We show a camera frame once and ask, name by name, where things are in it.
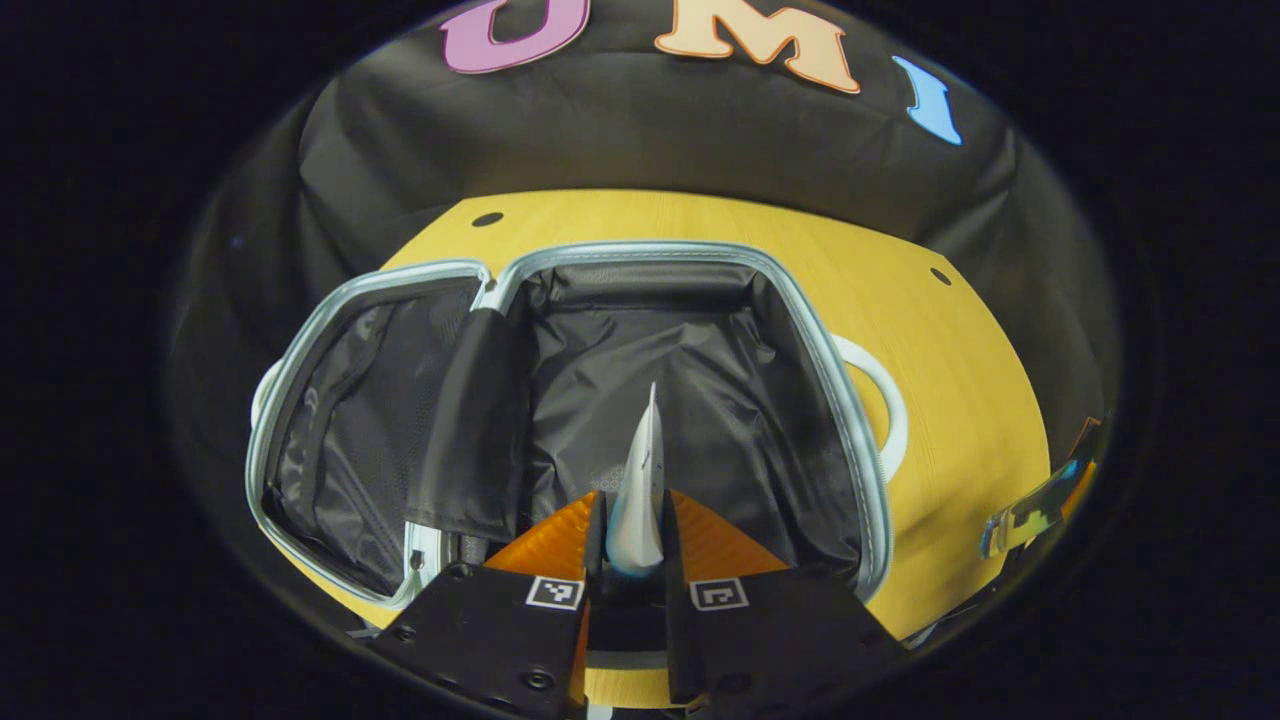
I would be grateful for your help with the black backdrop cloth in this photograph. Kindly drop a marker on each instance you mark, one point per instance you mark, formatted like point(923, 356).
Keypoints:
point(640, 140)

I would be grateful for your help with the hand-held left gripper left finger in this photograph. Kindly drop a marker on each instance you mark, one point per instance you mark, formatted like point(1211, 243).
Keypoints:
point(596, 545)

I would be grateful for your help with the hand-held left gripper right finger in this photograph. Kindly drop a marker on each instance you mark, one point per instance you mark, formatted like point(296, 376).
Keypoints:
point(675, 600)

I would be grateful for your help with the white skin care tube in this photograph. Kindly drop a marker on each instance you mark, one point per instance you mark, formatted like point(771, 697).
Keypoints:
point(640, 500)

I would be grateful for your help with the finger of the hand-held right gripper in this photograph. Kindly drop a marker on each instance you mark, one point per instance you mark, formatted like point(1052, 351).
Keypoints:
point(1087, 440)

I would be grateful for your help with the light blue suitcase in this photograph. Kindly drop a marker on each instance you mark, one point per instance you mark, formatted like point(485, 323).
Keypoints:
point(700, 400)

